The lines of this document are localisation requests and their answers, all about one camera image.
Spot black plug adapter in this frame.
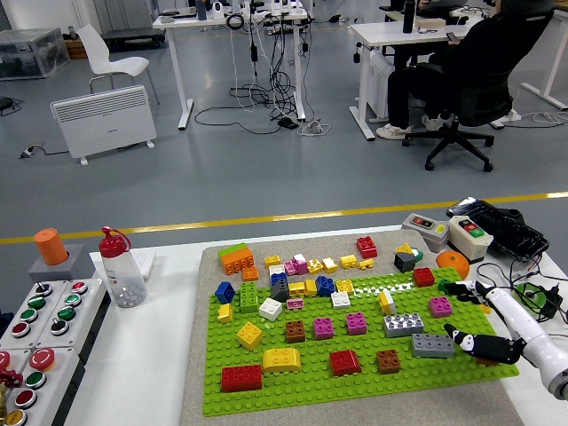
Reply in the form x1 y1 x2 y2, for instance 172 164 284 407
539 283 564 319

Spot white desk with gadgets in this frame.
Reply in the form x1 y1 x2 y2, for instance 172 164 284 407
152 4 312 131

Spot clear plastic crate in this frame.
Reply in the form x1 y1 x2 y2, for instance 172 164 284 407
0 27 72 81

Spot blue square toy brick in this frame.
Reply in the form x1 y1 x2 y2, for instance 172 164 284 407
315 275 337 297
214 280 237 305

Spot tall green toy brick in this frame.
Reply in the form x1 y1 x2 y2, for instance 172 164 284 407
239 281 260 314

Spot floor power socket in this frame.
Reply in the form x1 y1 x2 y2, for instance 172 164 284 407
17 141 45 160

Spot light grey long toy brick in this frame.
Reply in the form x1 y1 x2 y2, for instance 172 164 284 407
383 312 425 339

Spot white plastic chair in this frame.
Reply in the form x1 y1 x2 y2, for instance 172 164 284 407
75 24 161 106

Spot red valve handle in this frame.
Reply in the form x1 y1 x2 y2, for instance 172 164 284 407
0 370 24 391

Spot white desk frame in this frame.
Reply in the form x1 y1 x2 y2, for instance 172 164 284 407
521 8 568 112

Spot red long toy brick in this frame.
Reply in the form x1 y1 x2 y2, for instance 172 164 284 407
220 364 264 393

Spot large yellow square toy brick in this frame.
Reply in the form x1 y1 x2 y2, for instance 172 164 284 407
236 321 264 351

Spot orange cylinder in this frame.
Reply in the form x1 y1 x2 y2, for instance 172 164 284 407
33 227 70 266

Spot dark grey cube brick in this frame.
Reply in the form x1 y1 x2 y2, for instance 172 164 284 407
394 251 417 273

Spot red sloped toy brick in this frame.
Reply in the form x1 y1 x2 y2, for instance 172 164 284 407
328 349 361 377

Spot grey block base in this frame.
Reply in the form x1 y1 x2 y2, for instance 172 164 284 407
28 243 96 284

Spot yellow and white toy brick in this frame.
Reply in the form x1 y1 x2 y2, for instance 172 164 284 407
378 289 397 315

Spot black platform dolly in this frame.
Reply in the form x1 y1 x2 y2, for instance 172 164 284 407
101 26 168 52

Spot beige two-button switch box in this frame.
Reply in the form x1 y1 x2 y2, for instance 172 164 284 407
446 215 494 264

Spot white electric panel heater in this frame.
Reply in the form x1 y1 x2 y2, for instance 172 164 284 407
50 83 159 166

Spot grey two-button switch box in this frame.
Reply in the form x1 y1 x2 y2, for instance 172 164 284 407
401 212 451 254

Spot black electronic device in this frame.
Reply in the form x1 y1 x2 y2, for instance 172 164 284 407
446 197 550 263

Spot green translucent cup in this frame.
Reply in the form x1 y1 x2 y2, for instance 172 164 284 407
512 282 552 321

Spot white case under desk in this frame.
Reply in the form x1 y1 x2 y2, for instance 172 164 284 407
367 47 396 121

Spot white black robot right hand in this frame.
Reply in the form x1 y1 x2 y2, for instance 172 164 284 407
443 278 568 398

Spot hanging desk cables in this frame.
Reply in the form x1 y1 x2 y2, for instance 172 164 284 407
193 12 312 134

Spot person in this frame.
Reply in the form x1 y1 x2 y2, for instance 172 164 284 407
375 0 556 141

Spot orange fruit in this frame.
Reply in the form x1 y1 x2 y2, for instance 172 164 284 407
435 249 470 280

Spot magenta square toy brick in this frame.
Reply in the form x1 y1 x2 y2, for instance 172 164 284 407
312 316 336 341
427 296 454 319
345 312 369 336

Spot brown cardboard box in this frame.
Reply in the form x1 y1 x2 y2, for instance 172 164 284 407
66 37 88 61

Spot grey four-button control box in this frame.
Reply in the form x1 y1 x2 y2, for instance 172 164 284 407
33 277 112 369
0 279 68 351

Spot clear bottle with red cap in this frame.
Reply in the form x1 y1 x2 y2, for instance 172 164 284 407
98 225 148 309

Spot thin black cable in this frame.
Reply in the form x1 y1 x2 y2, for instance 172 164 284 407
477 260 568 332

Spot black office chair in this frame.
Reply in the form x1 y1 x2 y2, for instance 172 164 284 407
401 8 558 173

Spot control box with emergency stop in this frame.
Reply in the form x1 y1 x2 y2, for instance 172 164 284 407
0 345 88 426

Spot black bottle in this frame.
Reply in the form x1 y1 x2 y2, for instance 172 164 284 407
401 0 417 35

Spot large orange toy brick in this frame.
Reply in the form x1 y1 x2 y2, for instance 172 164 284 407
220 248 256 276

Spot dark grey long toy brick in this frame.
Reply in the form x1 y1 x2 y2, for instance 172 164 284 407
411 332 457 359

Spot green studded baseplate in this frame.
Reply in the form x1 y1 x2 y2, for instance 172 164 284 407
201 267 520 417

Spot lime green flat brick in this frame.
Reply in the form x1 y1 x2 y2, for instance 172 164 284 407
217 242 249 258

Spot yellow curved toy brick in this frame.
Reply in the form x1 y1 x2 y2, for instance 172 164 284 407
261 348 303 375

